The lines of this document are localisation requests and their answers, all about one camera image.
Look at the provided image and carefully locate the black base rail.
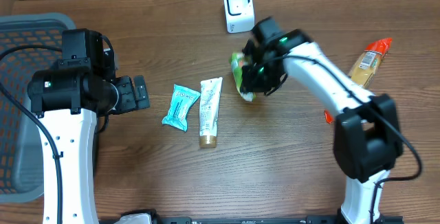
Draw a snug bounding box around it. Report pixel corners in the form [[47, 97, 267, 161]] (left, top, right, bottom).
[[98, 208, 405, 224]]

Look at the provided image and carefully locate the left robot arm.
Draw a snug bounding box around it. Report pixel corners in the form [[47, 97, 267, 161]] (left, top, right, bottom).
[[27, 29, 150, 223]]

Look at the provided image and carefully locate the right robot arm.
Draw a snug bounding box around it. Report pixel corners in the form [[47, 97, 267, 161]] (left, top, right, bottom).
[[239, 17, 403, 223]]

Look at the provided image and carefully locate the white barcode scanner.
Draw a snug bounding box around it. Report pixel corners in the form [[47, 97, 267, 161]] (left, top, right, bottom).
[[223, 0, 255, 34]]

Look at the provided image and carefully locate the spaghetti pack with red ends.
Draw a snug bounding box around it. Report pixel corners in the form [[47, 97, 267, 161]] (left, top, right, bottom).
[[323, 37, 393, 124]]

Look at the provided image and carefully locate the grey plastic basket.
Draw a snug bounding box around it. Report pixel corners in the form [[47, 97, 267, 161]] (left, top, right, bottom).
[[1, 13, 75, 203]]

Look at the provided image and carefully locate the teal wet wipes pack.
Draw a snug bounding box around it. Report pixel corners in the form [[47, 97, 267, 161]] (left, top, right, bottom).
[[162, 85, 200, 132]]

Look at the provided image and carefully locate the green tea packet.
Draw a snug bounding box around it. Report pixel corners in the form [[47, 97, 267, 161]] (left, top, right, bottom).
[[229, 52, 256, 102]]

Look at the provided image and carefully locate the white cream tube gold cap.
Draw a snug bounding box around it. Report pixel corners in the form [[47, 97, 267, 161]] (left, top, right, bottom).
[[199, 77, 223, 148]]

